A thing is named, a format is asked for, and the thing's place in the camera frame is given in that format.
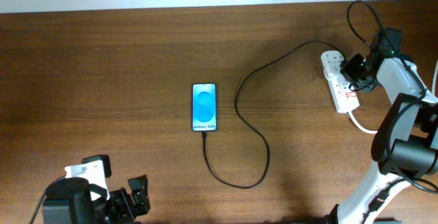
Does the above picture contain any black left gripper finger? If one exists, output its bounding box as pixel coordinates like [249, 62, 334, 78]
[128, 175, 149, 200]
[131, 190, 151, 216]

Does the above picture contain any blue Samsung Galaxy phone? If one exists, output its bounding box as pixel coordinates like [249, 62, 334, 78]
[192, 83, 218, 132]

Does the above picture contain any black USB charging cable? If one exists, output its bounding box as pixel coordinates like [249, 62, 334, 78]
[201, 40, 347, 190]

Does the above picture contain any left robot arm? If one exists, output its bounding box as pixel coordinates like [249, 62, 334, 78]
[29, 175, 151, 224]

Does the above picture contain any white USB charger adapter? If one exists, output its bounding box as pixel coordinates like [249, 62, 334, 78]
[324, 62, 341, 82]

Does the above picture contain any white power strip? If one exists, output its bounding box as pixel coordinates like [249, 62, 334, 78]
[320, 49, 361, 114]

